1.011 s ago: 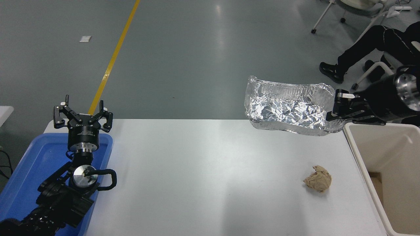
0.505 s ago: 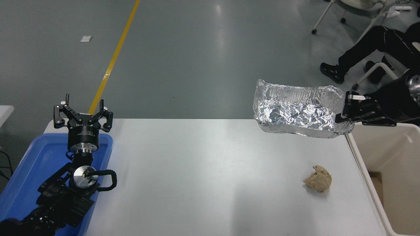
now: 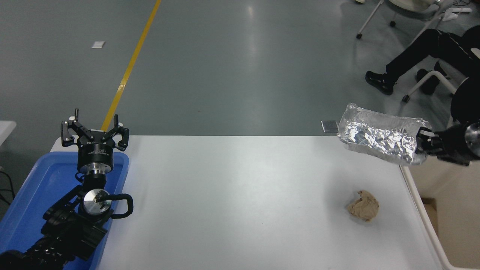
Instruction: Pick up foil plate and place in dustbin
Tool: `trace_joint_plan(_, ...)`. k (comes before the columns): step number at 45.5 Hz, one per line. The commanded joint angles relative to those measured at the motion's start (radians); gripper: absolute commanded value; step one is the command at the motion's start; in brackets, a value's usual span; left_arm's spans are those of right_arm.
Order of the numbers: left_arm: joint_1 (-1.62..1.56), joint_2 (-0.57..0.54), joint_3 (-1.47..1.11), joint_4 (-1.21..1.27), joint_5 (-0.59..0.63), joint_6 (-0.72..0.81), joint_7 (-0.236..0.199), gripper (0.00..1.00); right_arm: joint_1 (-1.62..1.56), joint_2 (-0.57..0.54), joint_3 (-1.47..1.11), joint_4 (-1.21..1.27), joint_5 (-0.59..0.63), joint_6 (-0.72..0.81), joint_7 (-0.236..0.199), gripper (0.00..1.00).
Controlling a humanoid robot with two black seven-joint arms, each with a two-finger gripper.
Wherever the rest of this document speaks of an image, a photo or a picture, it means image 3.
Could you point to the crumpled tan paper ball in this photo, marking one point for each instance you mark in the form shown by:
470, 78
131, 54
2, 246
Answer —
363, 206

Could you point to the large pale bin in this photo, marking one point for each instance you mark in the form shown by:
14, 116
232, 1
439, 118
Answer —
453, 195

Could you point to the blue plastic tray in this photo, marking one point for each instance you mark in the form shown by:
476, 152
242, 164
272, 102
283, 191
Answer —
33, 187

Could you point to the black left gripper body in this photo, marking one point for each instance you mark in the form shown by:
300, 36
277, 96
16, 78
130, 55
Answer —
95, 153

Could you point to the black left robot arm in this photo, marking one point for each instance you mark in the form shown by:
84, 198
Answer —
63, 228

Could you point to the foil tray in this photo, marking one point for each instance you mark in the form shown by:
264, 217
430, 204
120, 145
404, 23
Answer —
375, 135

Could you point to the metal floor plate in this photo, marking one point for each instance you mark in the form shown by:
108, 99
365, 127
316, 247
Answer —
329, 126

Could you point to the white side table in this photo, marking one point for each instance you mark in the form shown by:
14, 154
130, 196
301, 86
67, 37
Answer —
5, 129

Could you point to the white frame chair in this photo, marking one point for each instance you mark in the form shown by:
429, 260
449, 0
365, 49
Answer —
416, 88
370, 18

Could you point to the person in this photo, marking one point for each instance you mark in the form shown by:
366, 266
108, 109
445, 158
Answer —
465, 101
410, 56

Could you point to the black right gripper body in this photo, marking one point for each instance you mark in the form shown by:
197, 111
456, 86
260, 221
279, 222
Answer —
452, 144

